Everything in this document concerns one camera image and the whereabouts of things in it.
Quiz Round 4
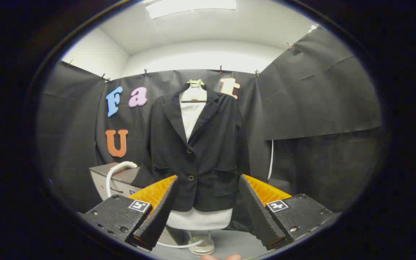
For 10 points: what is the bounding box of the black blazer jacket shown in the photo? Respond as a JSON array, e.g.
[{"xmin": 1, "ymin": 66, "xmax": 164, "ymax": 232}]
[{"xmin": 131, "ymin": 83, "xmax": 251, "ymax": 213}]

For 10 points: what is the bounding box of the white steamer hose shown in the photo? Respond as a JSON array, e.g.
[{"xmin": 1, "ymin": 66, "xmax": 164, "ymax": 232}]
[{"xmin": 156, "ymin": 238, "xmax": 205, "ymax": 249}]

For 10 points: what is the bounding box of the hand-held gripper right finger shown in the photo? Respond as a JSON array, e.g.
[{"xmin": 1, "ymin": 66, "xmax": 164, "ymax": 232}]
[{"xmin": 239, "ymin": 174, "xmax": 340, "ymax": 251}]

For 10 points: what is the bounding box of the ceiling light panel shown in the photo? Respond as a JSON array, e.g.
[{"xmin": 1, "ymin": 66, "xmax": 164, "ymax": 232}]
[{"xmin": 145, "ymin": 0, "xmax": 237, "ymax": 20}]

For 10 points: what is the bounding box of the metal mannequin stand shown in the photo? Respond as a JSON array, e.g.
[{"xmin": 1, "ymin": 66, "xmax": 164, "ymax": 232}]
[{"xmin": 187, "ymin": 230, "xmax": 216, "ymax": 256}]

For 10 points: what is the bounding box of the black backdrop cloth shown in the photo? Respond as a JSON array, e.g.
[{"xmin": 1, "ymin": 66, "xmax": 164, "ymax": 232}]
[{"xmin": 36, "ymin": 25, "xmax": 382, "ymax": 214}]

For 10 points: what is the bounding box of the white mannequin torso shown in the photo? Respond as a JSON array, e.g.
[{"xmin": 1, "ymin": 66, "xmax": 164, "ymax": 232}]
[{"xmin": 166, "ymin": 80, "xmax": 233, "ymax": 231}]

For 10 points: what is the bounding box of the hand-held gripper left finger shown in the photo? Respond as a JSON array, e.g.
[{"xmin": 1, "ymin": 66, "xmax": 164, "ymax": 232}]
[{"xmin": 77, "ymin": 175, "xmax": 179, "ymax": 251}]

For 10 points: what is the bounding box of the grey cabinet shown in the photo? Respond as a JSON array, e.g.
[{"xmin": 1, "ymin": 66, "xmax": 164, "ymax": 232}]
[{"xmin": 89, "ymin": 162, "xmax": 148, "ymax": 201}]

